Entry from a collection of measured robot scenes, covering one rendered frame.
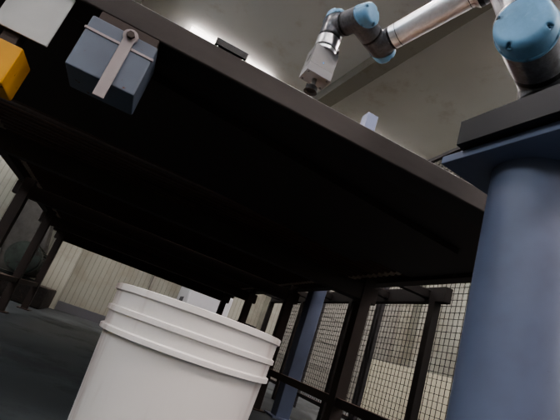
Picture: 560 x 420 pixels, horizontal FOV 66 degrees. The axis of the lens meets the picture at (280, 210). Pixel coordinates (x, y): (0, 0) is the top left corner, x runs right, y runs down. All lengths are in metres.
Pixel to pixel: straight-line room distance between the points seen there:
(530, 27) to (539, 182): 0.30
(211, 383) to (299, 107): 0.63
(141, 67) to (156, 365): 0.57
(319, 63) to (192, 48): 0.53
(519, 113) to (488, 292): 0.34
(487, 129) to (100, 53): 0.78
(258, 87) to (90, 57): 0.34
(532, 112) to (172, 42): 0.72
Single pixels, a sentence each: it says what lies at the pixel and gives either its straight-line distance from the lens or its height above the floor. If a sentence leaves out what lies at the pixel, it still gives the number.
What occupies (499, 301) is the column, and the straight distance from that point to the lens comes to 0.87.
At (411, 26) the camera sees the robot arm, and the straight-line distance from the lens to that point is 1.50.
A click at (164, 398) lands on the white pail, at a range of 0.66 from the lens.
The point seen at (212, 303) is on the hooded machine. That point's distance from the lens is 6.34.
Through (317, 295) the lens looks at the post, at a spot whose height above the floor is 0.84.
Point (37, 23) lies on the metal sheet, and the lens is 1.01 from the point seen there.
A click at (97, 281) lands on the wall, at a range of 6.86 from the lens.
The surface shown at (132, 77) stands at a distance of 0.93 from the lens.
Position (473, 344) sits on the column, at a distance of 0.87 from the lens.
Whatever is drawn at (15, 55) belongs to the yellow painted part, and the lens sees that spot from 0.95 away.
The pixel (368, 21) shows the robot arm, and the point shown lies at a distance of 1.45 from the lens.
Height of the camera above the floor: 0.34
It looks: 18 degrees up
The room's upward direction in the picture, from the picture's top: 19 degrees clockwise
